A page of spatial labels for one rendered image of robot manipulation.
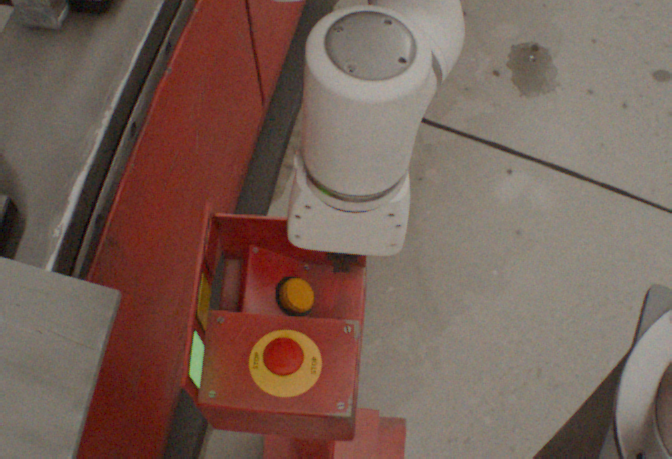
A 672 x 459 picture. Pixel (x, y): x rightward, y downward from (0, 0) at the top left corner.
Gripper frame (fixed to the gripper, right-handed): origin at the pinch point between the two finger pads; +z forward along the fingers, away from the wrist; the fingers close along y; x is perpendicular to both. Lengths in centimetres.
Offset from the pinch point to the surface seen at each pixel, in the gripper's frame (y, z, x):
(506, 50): 36, 81, 93
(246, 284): -9.6, 10.1, -0.3
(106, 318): -18.1, -14.2, -14.7
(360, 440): 7, 72, -3
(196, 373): -12.9, 4.5, -12.7
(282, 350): -4.8, 3.7, -9.4
